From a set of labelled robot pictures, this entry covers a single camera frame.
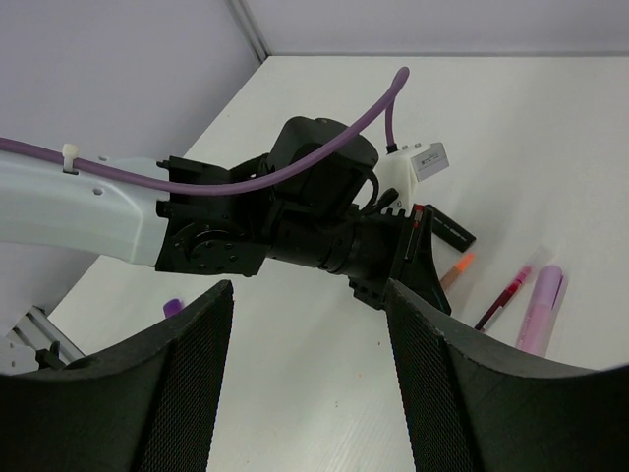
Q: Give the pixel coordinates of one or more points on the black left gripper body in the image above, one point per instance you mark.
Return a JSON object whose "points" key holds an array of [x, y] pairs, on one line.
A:
{"points": [[388, 246]]}

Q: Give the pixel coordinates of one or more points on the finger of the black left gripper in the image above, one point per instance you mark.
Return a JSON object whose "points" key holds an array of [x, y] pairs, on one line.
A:
{"points": [[418, 271]]}

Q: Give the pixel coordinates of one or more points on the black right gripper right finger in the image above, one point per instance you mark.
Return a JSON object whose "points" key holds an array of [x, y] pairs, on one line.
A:
{"points": [[472, 403]]}

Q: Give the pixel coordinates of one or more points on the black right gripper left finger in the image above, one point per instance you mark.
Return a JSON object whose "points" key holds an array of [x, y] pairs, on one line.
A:
{"points": [[148, 403]]}

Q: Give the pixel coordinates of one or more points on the orange transparent pen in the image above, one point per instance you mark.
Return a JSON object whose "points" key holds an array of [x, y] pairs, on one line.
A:
{"points": [[455, 272]]}

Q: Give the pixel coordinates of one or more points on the black purple highlighter pen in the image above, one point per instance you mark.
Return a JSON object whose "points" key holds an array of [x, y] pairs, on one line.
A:
{"points": [[451, 232]]}

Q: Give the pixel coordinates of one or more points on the red transparent pen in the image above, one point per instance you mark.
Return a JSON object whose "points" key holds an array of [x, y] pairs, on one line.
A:
{"points": [[532, 265]]}

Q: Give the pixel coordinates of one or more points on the small purple block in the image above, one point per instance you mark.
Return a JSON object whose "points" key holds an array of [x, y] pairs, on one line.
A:
{"points": [[172, 307]]}

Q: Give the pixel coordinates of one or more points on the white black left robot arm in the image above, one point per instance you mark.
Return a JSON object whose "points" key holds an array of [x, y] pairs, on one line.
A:
{"points": [[314, 200]]}

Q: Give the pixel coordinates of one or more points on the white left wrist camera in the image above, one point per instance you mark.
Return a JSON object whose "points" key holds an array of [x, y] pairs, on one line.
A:
{"points": [[405, 168]]}

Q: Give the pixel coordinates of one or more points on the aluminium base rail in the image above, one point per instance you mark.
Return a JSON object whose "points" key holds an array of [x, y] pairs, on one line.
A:
{"points": [[33, 332]]}

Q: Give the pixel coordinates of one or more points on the aluminium frame post left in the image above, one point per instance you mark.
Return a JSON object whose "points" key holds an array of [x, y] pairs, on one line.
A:
{"points": [[247, 24]]}

